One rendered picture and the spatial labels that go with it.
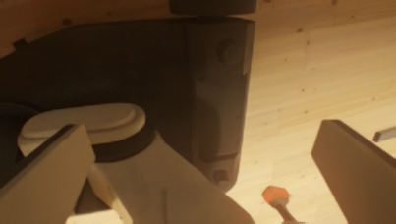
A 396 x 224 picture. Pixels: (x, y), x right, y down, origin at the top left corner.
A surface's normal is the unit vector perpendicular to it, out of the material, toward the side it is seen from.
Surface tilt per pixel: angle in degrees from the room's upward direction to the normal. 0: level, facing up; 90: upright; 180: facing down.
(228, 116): 0
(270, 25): 0
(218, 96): 0
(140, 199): 90
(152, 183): 90
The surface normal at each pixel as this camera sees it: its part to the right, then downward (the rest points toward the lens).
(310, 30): 0.21, 0.49
